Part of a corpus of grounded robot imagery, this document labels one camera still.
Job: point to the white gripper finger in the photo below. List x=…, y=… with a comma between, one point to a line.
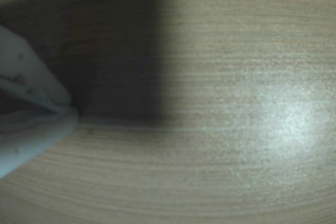
x=31, y=77
x=31, y=140

